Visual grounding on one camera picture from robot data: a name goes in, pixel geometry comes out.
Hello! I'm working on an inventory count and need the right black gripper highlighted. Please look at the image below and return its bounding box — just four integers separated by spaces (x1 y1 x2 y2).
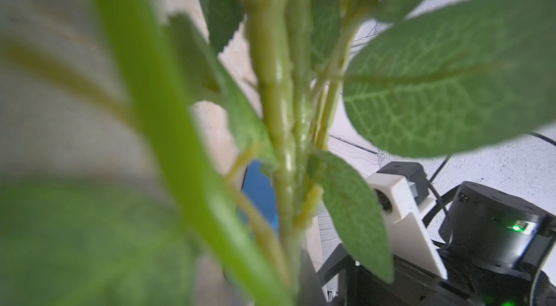
318 182 555 305

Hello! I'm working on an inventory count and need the blue tape dispenser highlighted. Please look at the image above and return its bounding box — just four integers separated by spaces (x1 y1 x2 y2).
242 161 279 233

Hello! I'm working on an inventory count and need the artificial flower bouquet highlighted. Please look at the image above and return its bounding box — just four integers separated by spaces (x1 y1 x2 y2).
1 0 555 305

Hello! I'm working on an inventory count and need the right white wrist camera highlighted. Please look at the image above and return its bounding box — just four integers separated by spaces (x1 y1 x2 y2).
366 161 448 279

